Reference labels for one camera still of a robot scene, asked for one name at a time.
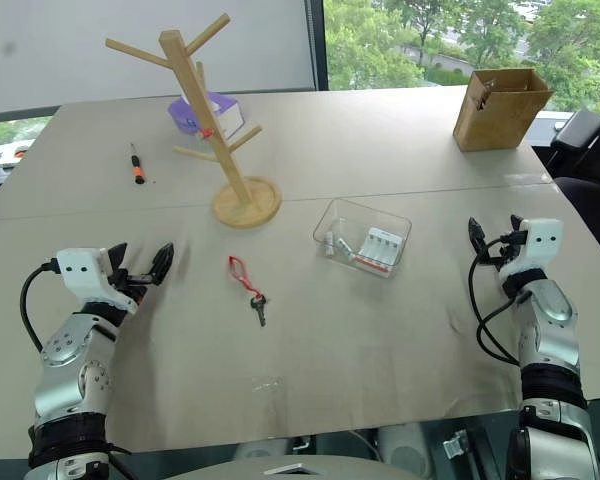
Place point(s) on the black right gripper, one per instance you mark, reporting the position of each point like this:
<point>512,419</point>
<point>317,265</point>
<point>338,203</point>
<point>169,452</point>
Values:
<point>502,252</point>

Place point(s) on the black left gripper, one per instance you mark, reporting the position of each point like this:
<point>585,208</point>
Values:
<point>130,282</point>

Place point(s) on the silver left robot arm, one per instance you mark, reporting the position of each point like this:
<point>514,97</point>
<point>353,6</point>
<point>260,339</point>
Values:
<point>65,345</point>

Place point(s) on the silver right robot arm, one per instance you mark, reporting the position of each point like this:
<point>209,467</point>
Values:
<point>555,320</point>

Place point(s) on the black and orange screwdriver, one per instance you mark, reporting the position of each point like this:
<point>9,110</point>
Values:
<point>138,170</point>

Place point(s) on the brown cardboard box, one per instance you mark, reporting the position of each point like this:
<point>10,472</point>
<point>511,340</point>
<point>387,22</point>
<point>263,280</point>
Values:
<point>495,122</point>

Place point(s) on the black office chair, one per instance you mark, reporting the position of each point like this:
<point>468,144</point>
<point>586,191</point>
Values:
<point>590,165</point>

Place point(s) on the wooden peg tree stand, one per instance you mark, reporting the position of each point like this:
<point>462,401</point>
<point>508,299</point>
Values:
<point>245,197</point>

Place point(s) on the white battery charger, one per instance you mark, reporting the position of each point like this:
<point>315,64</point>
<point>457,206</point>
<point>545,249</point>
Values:
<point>377,250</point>

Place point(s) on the black binder clip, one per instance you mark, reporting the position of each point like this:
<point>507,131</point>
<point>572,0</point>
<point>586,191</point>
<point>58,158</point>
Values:
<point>485,95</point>

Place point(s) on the small red clip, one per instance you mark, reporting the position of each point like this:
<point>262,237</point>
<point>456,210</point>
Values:
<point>206,133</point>

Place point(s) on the white battery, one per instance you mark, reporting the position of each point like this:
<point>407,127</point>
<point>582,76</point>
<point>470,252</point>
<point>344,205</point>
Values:
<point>329,245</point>
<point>344,247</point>

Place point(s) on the clear plastic container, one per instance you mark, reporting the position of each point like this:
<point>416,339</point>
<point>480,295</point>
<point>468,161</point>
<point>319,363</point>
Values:
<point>330,220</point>

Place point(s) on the purple and white box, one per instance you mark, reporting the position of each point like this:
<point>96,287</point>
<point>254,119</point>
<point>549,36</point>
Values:
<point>226,112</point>

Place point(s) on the white roller blind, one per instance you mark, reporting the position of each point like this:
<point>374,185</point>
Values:
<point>130,50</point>

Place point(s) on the pale rounded robot shell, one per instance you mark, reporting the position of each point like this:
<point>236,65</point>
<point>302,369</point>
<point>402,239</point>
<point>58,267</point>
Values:
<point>405,447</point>
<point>257,450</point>

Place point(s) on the grey robot torso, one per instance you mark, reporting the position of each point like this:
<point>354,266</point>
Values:
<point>240,467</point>

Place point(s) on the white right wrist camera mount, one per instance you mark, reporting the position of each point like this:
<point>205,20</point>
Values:
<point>540,247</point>

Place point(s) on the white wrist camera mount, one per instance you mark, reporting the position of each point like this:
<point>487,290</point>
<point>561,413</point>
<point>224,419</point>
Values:
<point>80,272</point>
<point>540,247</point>

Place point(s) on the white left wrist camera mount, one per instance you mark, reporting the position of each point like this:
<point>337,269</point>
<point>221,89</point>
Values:
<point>80,272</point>

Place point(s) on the small metal bracket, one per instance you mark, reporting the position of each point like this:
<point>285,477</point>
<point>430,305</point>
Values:
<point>457,444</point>

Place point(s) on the dark window frame post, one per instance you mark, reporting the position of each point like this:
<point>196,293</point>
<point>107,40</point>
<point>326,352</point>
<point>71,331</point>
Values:
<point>318,45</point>

